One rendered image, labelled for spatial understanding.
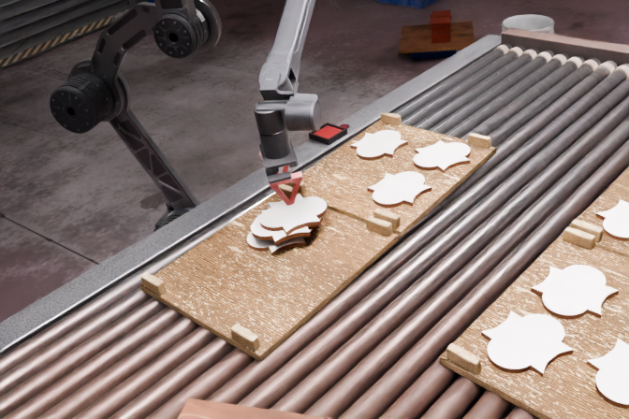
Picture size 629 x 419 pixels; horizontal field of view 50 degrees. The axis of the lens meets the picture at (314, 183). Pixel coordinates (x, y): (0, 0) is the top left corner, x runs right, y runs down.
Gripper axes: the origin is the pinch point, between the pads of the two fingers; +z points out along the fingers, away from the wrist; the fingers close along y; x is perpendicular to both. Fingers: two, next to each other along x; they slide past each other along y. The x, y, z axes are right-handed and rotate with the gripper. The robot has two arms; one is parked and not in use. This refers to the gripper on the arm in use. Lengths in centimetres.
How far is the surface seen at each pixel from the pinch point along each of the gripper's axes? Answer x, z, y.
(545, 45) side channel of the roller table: -96, 15, 70
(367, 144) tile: -24.4, 10.4, 27.8
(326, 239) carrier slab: -5.6, 10.2, -7.1
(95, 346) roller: 42.2, 10.3, -20.7
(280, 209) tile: 2.0, 4.5, -0.1
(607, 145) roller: -79, 15, 7
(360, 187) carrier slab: -17.8, 11.0, 10.1
